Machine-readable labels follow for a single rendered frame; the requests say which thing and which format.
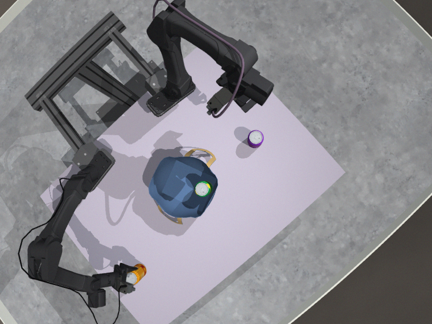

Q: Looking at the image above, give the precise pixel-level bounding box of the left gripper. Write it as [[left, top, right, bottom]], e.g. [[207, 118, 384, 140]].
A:
[[207, 72, 257, 113]]

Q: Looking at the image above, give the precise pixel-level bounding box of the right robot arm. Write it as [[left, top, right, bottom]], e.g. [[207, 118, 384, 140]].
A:
[[27, 150, 112, 308]]

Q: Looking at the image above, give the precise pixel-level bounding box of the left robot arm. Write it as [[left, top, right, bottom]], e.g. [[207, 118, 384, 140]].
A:
[[146, 0, 274, 115]]

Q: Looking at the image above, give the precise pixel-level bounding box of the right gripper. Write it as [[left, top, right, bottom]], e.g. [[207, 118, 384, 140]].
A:
[[105, 263, 138, 294]]

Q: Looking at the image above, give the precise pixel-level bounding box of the green and yellow drink can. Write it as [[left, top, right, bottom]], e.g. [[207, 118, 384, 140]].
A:
[[194, 181, 213, 197]]

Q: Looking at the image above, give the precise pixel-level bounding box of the orange drink can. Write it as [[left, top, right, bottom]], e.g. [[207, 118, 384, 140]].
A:
[[126, 263, 147, 285]]

